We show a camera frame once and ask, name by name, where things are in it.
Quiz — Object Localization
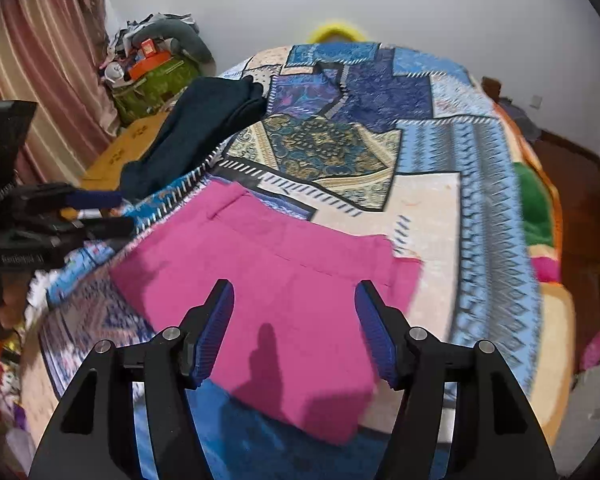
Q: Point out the pink pants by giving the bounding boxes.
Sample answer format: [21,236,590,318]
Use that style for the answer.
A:
[110,182,422,444]

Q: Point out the green storage bag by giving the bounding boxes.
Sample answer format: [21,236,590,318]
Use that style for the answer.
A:
[111,56,200,126]

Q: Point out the orange box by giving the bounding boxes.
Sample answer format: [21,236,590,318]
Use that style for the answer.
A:
[129,38,172,80]

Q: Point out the dark folded garment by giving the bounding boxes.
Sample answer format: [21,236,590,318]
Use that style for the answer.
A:
[119,76,266,200]

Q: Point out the striped red curtain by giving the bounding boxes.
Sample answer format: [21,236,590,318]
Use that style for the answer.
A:
[0,0,120,183]

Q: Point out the orange green blanket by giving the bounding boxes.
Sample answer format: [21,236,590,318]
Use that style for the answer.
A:
[494,105,576,445]

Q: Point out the yellow foam headboard tube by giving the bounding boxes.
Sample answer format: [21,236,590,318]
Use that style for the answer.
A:
[308,21,367,44]

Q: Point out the white wall socket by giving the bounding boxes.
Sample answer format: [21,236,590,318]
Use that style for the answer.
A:
[530,96,543,110]

